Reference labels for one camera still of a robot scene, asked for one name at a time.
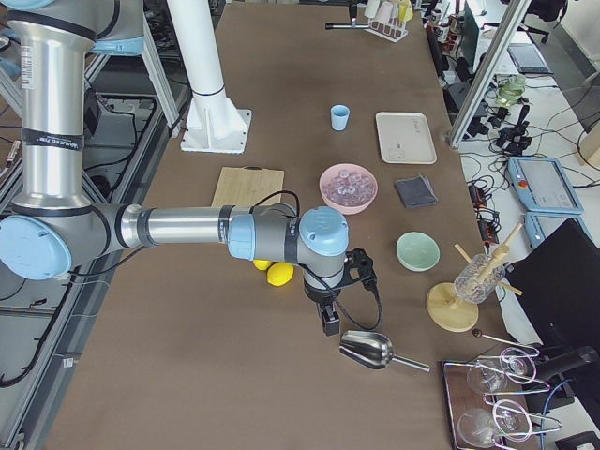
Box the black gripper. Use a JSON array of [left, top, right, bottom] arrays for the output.
[[303, 271, 343, 336]]

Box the steel muddler black tip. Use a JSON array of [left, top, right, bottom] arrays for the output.
[[324, 22, 369, 30]]

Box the white cup drying rack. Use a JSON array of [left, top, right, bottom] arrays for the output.
[[364, 0, 413, 43]]

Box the metal ice scoop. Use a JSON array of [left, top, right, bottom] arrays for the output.
[[338, 330, 430, 372]]

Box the light blue cup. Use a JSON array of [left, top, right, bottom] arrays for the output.
[[330, 104, 351, 131]]

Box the clear ice cubes pile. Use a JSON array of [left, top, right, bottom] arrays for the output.
[[325, 170, 375, 206]]

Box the whole yellow lemon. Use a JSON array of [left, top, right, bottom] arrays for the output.
[[253, 260, 273, 271], [266, 262, 294, 287]]

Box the green bowl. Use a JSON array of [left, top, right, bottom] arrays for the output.
[[396, 232, 441, 272]]

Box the pink bowl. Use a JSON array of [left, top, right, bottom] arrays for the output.
[[319, 163, 378, 215]]

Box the cream rabbit serving tray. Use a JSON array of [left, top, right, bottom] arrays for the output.
[[375, 112, 437, 165]]

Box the grey folded cloth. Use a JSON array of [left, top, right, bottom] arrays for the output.
[[394, 175, 438, 208]]

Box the wooden cutting board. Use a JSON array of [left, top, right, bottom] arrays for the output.
[[212, 167, 285, 207]]

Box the clear glass on rack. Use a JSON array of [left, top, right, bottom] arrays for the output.
[[454, 254, 505, 305]]

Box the black tray with glasses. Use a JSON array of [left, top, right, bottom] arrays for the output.
[[441, 344, 562, 449]]

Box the blue teach pendant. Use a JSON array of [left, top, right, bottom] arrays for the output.
[[507, 157, 584, 215]]

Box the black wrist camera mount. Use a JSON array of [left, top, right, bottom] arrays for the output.
[[341, 248, 377, 293]]

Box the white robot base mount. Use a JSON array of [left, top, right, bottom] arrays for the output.
[[168, 0, 252, 155]]

